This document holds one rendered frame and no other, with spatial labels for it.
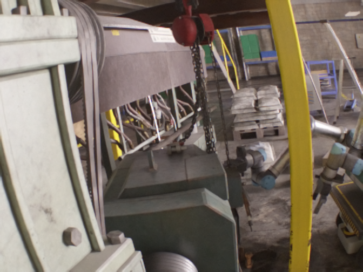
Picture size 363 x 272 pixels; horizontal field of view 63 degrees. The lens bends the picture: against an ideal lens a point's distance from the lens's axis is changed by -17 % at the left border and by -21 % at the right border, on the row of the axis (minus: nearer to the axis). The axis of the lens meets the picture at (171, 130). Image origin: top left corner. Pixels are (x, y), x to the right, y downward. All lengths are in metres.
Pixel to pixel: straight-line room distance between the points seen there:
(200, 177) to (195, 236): 0.19
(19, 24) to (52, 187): 0.30
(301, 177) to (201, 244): 0.59
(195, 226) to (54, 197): 0.44
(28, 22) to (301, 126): 1.06
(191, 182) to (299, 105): 0.54
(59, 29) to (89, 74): 0.15
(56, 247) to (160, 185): 0.49
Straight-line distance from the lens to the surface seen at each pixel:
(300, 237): 1.53
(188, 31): 1.53
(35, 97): 0.61
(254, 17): 4.98
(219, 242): 0.97
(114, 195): 1.10
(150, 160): 1.16
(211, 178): 1.03
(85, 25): 0.76
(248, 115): 5.18
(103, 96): 1.73
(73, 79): 0.73
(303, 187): 1.42
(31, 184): 0.59
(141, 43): 2.24
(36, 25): 0.60
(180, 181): 1.03
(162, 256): 0.94
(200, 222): 0.94
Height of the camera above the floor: 1.19
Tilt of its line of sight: 10 degrees down
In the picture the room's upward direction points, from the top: 9 degrees counter-clockwise
